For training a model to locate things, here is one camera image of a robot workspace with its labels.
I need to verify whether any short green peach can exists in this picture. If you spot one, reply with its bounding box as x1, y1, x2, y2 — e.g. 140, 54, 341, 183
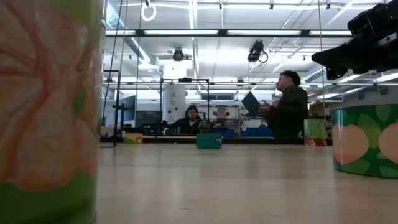
330, 104, 398, 180

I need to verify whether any black board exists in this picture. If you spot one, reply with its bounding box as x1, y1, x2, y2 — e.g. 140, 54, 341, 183
136, 110, 163, 129

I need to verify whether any person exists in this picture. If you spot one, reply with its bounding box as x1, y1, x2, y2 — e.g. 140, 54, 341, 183
160, 105, 203, 136
259, 70, 310, 140

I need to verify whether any dark computer monitor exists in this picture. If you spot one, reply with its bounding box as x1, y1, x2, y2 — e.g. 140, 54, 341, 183
119, 95, 137, 128

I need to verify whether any green can red base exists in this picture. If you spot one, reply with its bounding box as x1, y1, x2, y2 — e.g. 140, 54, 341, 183
303, 118, 328, 147

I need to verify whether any small green plant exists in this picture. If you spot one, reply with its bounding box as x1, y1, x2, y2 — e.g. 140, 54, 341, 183
198, 120, 213, 135

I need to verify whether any thin hanging cord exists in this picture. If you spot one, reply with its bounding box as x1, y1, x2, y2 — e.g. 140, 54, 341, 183
317, 0, 328, 121

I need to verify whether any round black ceiling camera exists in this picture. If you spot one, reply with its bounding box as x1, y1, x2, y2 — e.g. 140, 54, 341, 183
172, 47, 185, 62

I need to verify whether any black hanging cable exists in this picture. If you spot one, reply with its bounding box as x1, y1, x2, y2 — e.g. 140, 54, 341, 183
101, 0, 124, 127

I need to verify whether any black ceiling camera with cable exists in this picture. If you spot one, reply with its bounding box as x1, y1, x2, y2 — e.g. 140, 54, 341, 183
247, 39, 269, 64

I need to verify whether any white round column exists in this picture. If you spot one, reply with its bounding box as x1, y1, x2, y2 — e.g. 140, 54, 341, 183
161, 63, 187, 124

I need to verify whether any black aluminium rig frame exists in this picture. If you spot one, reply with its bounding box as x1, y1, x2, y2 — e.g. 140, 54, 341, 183
99, 29, 354, 146

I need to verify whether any white looped cable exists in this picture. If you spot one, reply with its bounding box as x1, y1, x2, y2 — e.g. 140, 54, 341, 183
141, 0, 157, 22

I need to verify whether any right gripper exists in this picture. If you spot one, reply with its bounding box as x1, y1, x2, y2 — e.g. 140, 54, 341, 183
312, 0, 398, 81

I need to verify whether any blue storage bin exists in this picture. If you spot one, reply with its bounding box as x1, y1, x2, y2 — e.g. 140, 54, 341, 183
244, 126, 274, 138
213, 129, 236, 139

